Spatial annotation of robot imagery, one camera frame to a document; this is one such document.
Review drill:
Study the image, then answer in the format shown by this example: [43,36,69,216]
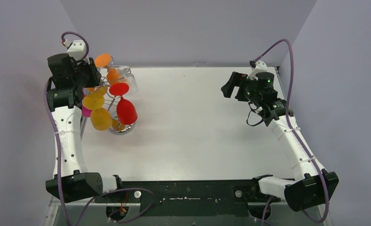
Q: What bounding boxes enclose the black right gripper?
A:
[223,72,263,105]

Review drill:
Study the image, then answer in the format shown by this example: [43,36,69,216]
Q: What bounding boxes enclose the yellow wine glass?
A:
[87,86,109,96]
[83,92,113,131]

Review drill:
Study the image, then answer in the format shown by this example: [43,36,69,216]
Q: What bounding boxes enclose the red wine glass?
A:
[109,83,138,125]

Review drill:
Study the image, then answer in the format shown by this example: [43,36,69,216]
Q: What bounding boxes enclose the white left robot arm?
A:
[45,53,126,203]

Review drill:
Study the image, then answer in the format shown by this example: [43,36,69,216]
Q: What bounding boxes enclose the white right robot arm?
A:
[221,72,339,211]

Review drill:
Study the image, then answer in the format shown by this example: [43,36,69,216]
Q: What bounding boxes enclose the orange wine glass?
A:
[95,53,120,86]

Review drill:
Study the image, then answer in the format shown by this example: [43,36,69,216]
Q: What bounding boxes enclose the chrome wine glass rack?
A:
[90,65,138,135]

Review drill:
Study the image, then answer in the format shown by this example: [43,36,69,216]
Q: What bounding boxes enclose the pink wine glass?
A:
[82,96,92,118]

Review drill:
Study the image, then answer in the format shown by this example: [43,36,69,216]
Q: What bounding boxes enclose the clear wine glass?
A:
[117,65,138,95]

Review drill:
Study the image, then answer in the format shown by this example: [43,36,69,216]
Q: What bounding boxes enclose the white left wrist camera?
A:
[63,39,87,61]

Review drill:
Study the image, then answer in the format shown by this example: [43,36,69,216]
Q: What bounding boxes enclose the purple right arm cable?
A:
[251,38,330,224]

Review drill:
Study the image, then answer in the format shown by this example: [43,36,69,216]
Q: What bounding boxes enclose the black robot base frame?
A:
[95,179,272,221]

